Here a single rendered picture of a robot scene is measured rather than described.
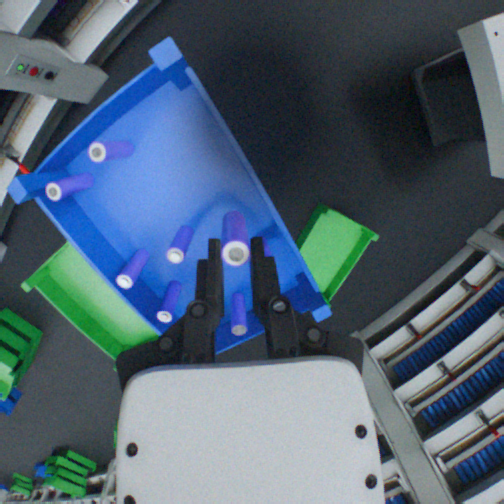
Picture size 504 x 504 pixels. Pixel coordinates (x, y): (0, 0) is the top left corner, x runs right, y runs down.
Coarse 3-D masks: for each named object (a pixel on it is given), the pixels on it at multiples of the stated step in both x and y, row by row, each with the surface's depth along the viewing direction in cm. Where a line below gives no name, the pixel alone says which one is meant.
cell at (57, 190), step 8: (72, 176) 21; (80, 176) 22; (88, 176) 23; (48, 184) 18; (56, 184) 18; (64, 184) 19; (72, 184) 20; (80, 184) 21; (88, 184) 23; (48, 192) 18; (56, 192) 18; (64, 192) 19; (72, 192) 20; (56, 200) 19
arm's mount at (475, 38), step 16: (496, 16) 22; (464, 32) 27; (480, 32) 24; (496, 32) 23; (464, 48) 29; (480, 48) 26; (496, 48) 25; (480, 64) 28; (496, 64) 26; (480, 80) 30; (496, 80) 27; (480, 96) 33; (496, 96) 29; (496, 112) 31; (496, 128) 33; (496, 144) 35; (496, 160) 37; (496, 176) 39
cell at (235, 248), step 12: (228, 216) 18; (240, 216) 18; (228, 228) 16; (240, 228) 16; (228, 240) 14; (240, 240) 14; (228, 252) 14; (240, 252) 14; (228, 264) 14; (240, 264) 14
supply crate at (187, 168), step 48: (144, 96) 21; (192, 96) 22; (144, 144) 23; (192, 144) 24; (96, 192) 25; (144, 192) 25; (192, 192) 26; (240, 192) 26; (96, 240) 25; (144, 240) 28; (192, 240) 28; (288, 240) 24; (144, 288) 30; (192, 288) 31; (240, 288) 32; (288, 288) 33; (240, 336) 30
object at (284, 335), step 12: (276, 300) 12; (288, 300) 11; (276, 312) 11; (288, 312) 11; (276, 324) 11; (288, 324) 11; (276, 336) 10; (288, 336) 10; (276, 348) 10; (288, 348) 10
